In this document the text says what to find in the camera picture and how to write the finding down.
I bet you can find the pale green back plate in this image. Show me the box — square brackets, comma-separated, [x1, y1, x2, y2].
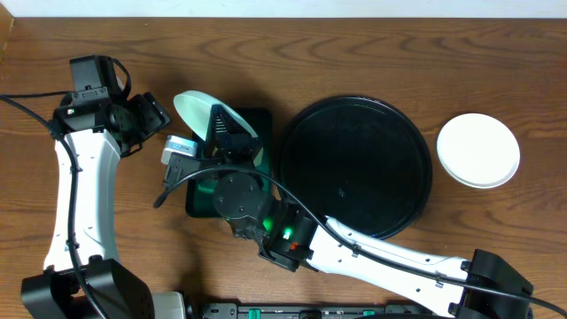
[174, 90, 263, 167]

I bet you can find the white plate with green stain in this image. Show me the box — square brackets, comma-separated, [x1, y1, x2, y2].
[437, 113, 521, 189]

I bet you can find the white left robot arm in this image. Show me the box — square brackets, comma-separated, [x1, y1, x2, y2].
[21, 92, 182, 318]

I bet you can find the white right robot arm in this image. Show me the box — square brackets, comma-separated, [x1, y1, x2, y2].
[213, 97, 533, 318]

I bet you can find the dark green rectangular tray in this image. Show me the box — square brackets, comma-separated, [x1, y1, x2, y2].
[185, 108, 273, 218]

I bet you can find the round black serving tray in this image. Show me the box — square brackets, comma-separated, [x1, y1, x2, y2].
[274, 96, 432, 239]

